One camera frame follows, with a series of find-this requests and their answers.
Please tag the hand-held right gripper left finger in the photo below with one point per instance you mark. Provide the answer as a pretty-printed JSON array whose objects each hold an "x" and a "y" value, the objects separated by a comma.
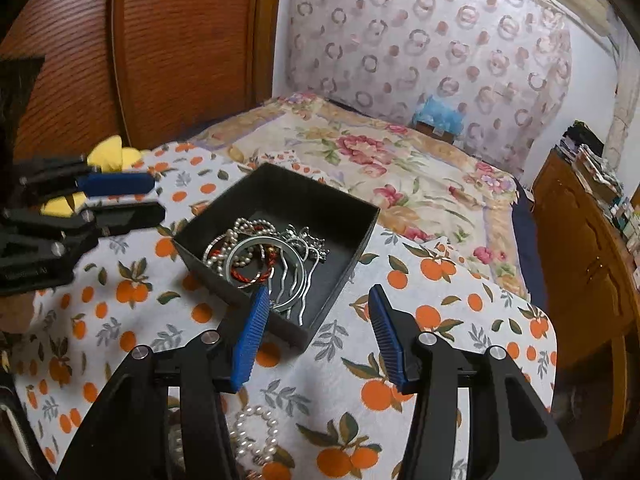
[{"x": 250, "y": 340}]

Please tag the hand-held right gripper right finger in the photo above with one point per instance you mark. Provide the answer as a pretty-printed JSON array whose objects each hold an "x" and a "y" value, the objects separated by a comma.
[{"x": 390, "y": 345}]

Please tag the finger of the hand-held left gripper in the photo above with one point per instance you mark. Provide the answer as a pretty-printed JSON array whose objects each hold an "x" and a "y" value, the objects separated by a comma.
[
  {"x": 115, "y": 183},
  {"x": 130, "y": 217}
]

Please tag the thin silver bangle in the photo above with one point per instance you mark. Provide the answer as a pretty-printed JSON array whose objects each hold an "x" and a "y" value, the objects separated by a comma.
[{"x": 299, "y": 290}]

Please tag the silver hair comb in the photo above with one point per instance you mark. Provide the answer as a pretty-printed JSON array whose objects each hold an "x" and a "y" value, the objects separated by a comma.
[{"x": 301, "y": 236}]

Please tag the black cardboard box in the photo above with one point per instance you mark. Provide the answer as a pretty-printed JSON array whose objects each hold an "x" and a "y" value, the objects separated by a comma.
[{"x": 280, "y": 195}]

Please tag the yellow plush toy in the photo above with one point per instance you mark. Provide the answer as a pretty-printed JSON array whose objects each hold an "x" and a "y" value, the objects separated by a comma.
[{"x": 112, "y": 152}]

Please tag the orange fruit print tablecloth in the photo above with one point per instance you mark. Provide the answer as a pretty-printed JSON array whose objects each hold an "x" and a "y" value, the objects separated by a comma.
[{"x": 325, "y": 365}]

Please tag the dark cloth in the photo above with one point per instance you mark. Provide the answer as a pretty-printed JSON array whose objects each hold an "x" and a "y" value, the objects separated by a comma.
[{"x": 20, "y": 110}]

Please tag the brown louvred wardrobe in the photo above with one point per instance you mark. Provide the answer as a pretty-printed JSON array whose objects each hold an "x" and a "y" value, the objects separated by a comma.
[{"x": 175, "y": 50}]

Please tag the dark blue bed sheet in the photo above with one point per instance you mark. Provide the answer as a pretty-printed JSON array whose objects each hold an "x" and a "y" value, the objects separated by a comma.
[{"x": 527, "y": 250}]

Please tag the floral bed blanket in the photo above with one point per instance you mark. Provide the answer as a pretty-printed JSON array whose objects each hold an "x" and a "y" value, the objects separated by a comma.
[{"x": 400, "y": 175}]

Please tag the wooden side cabinet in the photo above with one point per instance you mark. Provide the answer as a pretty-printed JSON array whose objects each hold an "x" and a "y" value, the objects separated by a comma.
[{"x": 580, "y": 240}]

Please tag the brown cardboard box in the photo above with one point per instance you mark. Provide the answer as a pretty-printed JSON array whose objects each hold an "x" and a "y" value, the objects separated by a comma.
[{"x": 432, "y": 129}]

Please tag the blue plastic bag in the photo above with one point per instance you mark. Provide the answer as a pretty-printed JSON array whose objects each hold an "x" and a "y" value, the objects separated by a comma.
[{"x": 442, "y": 112}]

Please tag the group of cosmetic bottles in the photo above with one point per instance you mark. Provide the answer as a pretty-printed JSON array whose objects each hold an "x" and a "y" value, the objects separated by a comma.
[{"x": 627, "y": 225}]

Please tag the stack of folded light cloths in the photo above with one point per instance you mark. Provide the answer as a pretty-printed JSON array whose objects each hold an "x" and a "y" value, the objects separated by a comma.
[{"x": 597, "y": 172}]

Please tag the stack of dark clothes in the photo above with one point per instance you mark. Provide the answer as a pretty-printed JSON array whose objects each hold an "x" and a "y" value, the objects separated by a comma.
[{"x": 577, "y": 140}]

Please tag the beige window curtain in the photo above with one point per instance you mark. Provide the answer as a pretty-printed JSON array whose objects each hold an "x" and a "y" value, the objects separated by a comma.
[{"x": 626, "y": 105}]

